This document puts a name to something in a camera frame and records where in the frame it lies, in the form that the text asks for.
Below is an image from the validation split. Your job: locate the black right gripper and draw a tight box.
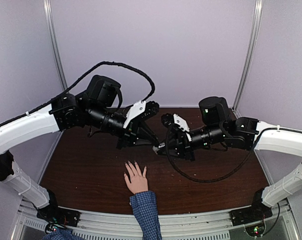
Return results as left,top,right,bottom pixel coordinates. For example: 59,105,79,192
157,123,226,163

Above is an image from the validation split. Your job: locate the clear nail polish bottle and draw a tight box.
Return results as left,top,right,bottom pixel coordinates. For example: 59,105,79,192
152,142,165,155

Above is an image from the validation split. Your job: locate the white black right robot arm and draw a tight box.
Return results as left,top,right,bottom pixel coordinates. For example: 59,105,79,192
153,96,302,221

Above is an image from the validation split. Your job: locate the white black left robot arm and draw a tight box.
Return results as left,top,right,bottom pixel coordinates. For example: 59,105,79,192
0,75,159,222

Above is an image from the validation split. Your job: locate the mannequin hand with painted nails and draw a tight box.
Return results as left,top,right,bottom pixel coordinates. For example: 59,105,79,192
124,161,149,195

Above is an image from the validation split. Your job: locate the blue checkered shirt sleeve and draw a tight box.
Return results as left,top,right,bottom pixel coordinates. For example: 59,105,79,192
130,191,162,240

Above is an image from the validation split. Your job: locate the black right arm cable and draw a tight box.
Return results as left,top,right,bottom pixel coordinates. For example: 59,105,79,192
165,124,263,183

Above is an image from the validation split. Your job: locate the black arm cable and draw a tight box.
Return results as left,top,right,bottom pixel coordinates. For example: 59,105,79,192
165,124,263,183
23,61,156,118

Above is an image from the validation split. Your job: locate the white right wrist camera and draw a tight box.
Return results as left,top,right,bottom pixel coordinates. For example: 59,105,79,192
161,113,192,142

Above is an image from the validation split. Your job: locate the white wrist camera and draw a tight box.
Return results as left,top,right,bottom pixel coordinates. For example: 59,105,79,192
123,100,160,129
161,113,192,142

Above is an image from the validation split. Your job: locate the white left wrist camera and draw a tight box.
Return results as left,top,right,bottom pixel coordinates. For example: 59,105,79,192
123,100,160,129

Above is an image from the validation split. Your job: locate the slotted aluminium base rail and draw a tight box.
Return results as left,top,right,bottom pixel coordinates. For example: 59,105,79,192
12,197,298,240

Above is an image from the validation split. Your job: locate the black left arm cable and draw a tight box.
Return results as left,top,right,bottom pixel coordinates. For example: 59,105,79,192
23,61,156,118

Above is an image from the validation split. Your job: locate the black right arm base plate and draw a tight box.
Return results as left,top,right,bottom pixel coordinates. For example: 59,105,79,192
230,206,273,226

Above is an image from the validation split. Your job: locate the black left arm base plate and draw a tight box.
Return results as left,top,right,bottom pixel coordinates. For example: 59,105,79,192
36,208,80,228

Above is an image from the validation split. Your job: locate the right aluminium frame post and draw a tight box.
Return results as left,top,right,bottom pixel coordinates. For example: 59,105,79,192
232,0,263,116

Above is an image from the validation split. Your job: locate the aluminium frame post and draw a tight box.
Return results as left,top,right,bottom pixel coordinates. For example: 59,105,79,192
42,0,75,112
232,0,263,116

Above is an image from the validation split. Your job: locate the left aluminium frame post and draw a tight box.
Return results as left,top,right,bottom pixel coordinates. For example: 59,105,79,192
42,0,75,112

